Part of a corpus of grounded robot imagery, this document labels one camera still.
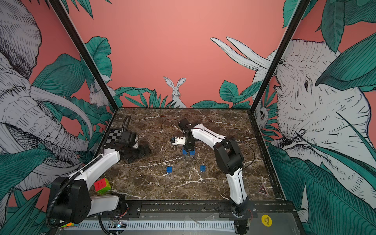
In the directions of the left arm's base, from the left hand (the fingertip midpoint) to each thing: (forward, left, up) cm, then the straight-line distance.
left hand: (147, 151), depth 87 cm
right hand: (+6, -25, -3) cm, 26 cm away
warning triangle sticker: (-23, -66, -8) cm, 71 cm away
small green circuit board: (-36, +9, -8) cm, 38 cm away
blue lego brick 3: (-9, -34, -7) cm, 35 cm away
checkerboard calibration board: (+15, +26, -4) cm, 30 cm away
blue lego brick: (+2, -22, -7) cm, 23 cm away
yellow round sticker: (-37, -63, -7) cm, 73 cm away
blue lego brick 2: (-9, -13, -7) cm, 17 cm away
